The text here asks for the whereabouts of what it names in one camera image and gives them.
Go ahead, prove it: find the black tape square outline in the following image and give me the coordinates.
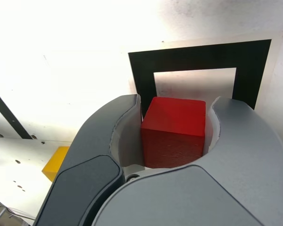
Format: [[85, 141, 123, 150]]
[[128, 39, 272, 121]]

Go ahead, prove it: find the black tape strip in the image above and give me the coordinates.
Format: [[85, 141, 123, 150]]
[[0, 85, 33, 140]]

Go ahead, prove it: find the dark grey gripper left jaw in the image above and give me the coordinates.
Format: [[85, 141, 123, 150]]
[[35, 93, 145, 226]]

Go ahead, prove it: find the red cube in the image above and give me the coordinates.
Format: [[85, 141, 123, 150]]
[[141, 96, 206, 169]]

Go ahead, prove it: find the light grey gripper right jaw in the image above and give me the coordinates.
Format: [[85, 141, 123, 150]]
[[92, 95, 283, 226]]

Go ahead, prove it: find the yellow cube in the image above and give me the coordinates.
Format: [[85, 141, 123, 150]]
[[42, 146, 71, 182]]

